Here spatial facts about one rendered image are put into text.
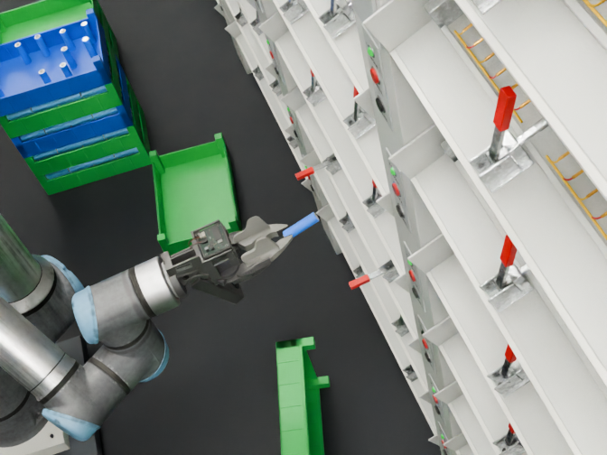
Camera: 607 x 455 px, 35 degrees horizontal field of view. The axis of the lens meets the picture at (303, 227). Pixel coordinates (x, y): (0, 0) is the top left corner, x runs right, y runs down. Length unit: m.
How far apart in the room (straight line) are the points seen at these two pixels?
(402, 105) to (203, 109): 1.81
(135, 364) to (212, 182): 0.97
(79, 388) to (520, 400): 0.81
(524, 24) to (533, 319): 0.38
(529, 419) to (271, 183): 1.53
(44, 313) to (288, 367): 0.51
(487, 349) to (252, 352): 1.17
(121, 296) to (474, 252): 0.76
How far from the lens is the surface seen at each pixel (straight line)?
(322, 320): 2.25
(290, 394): 1.95
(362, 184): 1.53
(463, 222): 0.99
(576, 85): 0.59
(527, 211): 0.77
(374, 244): 1.69
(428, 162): 1.04
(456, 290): 1.17
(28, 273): 2.00
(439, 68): 0.87
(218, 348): 2.27
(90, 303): 1.60
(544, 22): 0.62
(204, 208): 2.51
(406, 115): 0.97
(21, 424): 2.18
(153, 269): 1.58
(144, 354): 1.68
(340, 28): 1.20
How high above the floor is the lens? 1.92
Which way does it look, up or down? 53 degrees down
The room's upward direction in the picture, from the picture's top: 18 degrees counter-clockwise
